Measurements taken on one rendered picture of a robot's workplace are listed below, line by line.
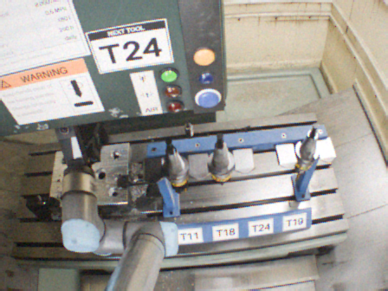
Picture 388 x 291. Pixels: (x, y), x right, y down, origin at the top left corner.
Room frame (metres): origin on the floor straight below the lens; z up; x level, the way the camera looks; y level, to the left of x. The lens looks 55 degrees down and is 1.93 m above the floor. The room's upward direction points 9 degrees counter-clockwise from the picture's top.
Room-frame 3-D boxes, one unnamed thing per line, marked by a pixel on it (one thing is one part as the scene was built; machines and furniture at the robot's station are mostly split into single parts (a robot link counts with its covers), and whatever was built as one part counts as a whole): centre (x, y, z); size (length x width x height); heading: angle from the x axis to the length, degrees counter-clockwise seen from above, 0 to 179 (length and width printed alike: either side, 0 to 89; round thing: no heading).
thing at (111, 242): (0.27, 0.23, 1.24); 0.11 x 0.08 x 0.11; 81
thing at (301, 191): (0.47, -0.34, 1.05); 0.10 x 0.05 x 0.30; 177
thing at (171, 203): (0.49, 0.10, 1.05); 0.10 x 0.05 x 0.30; 177
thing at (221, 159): (0.43, -0.06, 1.26); 0.04 x 0.04 x 0.07
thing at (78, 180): (0.34, 0.25, 1.35); 0.08 x 0.05 x 0.08; 91
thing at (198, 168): (0.43, 0.00, 1.21); 0.07 x 0.05 x 0.01; 177
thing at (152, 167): (0.44, 0.11, 1.21); 0.07 x 0.05 x 0.01; 177
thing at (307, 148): (0.42, -0.28, 1.26); 0.04 x 0.04 x 0.07
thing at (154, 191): (0.55, 0.20, 0.97); 0.13 x 0.03 x 0.15; 87
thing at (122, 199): (0.60, 0.37, 0.97); 0.29 x 0.23 x 0.05; 87
